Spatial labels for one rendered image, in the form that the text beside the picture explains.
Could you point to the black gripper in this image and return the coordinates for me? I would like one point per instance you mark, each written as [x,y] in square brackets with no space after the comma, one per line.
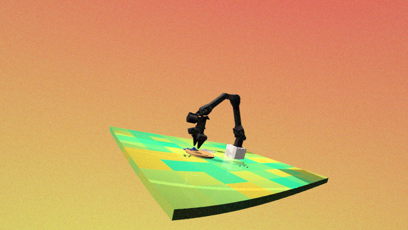
[199,138]

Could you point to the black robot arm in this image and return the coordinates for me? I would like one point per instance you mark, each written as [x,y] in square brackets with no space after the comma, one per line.
[204,110]

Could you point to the tan round bead board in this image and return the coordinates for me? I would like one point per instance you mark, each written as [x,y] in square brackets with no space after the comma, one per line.
[200,154]

